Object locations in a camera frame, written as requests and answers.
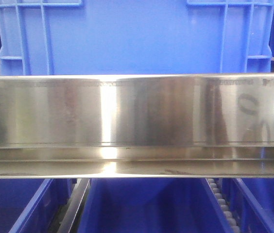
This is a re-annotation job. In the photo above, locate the large light blue bin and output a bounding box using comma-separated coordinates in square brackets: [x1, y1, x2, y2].
[0, 0, 274, 76]

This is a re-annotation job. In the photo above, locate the left grey roller track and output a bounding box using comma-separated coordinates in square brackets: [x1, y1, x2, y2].
[48, 178, 90, 233]

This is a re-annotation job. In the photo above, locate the lower left blue bin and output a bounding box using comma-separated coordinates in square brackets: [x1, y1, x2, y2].
[0, 179, 76, 233]

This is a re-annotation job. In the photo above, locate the lower middle blue bin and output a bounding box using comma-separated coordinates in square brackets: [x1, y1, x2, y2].
[78, 178, 232, 233]

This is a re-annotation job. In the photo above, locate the right white roller track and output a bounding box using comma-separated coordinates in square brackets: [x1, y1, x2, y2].
[206, 178, 240, 233]

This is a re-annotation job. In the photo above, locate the stainless steel shelf rail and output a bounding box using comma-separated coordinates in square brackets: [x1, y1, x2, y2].
[0, 73, 274, 178]

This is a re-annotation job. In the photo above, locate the lower right blue bin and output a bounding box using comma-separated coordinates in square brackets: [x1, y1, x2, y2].
[221, 178, 274, 233]

